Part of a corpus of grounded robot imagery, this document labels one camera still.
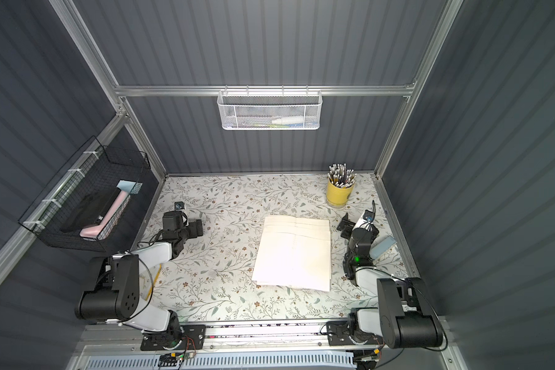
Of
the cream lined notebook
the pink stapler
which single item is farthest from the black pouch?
the cream lined notebook

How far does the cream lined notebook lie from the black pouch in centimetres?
54

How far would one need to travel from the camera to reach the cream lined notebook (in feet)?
2.83

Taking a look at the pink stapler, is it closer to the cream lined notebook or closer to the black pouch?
the black pouch

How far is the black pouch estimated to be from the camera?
2.14ft
